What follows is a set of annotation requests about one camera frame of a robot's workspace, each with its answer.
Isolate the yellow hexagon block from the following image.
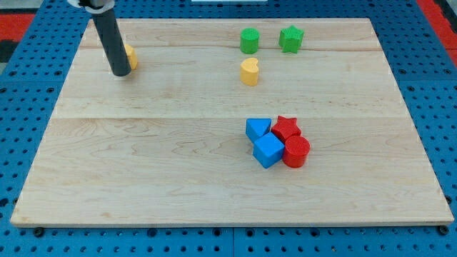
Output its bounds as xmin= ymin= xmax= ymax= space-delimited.
xmin=124 ymin=44 xmax=138 ymax=70

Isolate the yellow heart block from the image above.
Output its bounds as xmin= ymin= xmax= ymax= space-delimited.
xmin=240 ymin=57 xmax=259 ymax=86

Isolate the red star block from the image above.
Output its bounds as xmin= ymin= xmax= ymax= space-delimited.
xmin=271 ymin=116 xmax=301 ymax=143

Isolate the green star block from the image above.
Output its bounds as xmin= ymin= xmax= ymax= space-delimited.
xmin=278 ymin=25 xmax=305 ymax=54

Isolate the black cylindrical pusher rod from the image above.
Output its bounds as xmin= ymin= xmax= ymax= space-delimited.
xmin=91 ymin=9 xmax=131 ymax=77

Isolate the blue cube block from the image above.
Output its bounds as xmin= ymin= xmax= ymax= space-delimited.
xmin=253 ymin=132 xmax=285 ymax=168

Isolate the grey rod mount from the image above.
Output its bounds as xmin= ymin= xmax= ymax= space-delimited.
xmin=67 ymin=0 xmax=115 ymax=14

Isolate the red cylinder block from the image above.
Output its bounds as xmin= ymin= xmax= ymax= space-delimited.
xmin=282 ymin=136 xmax=311 ymax=168

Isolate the blue triangle block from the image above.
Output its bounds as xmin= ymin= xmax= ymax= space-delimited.
xmin=245 ymin=118 xmax=271 ymax=143

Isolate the green cylinder block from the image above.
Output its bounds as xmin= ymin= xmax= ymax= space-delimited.
xmin=240 ymin=27 xmax=260 ymax=54

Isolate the wooden board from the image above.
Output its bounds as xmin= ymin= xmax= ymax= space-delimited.
xmin=11 ymin=18 xmax=454 ymax=228

